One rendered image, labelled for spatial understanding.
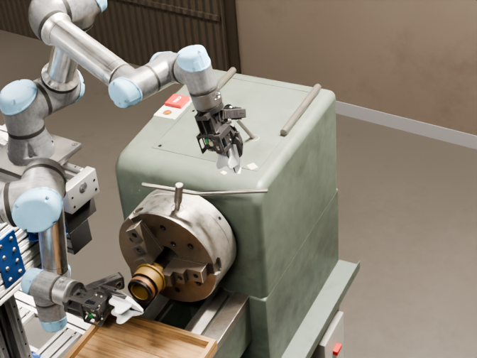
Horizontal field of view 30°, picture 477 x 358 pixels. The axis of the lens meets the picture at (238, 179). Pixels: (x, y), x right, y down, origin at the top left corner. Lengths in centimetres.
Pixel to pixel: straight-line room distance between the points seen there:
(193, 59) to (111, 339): 86
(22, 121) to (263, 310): 92
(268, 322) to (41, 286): 70
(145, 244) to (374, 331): 156
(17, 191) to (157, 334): 60
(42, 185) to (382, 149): 281
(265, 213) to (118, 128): 275
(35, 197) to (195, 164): 52
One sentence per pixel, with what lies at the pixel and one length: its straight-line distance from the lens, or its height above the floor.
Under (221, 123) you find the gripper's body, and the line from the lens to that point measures 228.
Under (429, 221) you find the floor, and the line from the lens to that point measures 432.
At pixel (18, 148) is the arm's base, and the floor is 122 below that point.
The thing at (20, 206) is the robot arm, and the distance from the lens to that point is 225.
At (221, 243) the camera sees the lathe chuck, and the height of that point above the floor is 113.
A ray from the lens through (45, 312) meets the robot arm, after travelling 253.
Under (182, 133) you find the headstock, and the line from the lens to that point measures 268.
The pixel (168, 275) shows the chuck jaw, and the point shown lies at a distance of 241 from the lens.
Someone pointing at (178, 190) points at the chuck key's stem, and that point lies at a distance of 236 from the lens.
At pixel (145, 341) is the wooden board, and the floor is 88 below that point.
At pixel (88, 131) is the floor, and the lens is 518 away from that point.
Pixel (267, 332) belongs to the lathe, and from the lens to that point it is 275.
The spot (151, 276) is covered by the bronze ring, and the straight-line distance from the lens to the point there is 240.
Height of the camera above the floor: 269
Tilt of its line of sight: 36 degrees down
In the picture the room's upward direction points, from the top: 5 degrees counter-clockwise
